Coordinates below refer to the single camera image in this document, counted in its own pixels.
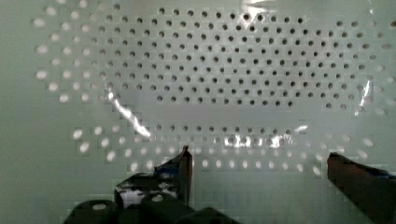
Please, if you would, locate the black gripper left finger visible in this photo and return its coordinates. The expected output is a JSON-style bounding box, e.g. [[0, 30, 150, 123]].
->
[[114, 146, 192, 209]]

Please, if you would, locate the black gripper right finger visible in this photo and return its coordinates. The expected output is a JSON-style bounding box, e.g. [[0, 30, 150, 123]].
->
[[327, 152, 396, 224]]

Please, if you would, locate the green plastic strainer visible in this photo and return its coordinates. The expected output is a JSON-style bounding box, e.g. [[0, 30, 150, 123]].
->
[[1, 0, 395, 224]]

